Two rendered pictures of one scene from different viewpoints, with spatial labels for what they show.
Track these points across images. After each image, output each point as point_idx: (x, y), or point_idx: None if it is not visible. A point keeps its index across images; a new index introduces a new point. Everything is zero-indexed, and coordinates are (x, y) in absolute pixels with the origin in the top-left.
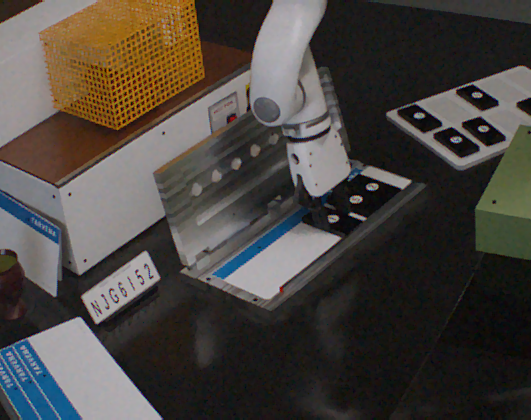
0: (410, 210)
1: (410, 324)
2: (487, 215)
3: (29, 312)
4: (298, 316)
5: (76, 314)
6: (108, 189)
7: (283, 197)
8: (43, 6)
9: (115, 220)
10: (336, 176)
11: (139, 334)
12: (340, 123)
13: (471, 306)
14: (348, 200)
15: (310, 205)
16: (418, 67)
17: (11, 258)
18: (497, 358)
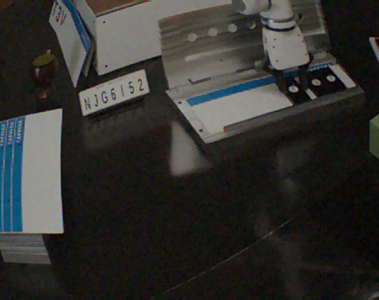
0: (349, 104)
1: (297, 190)
2: (375, 129)
3: (53, 95)
4: (227, 154)
5: (79, 104)
6: (138, 22)
7: None
8: None
9: (140, 42)
10: (295, 61)
11: (107, 131)
12: (324, 29)
13: (341, 192)
14: (306, 80)
15: (273, 73)
16: None
17: (52, 57)
18: (329, 237)
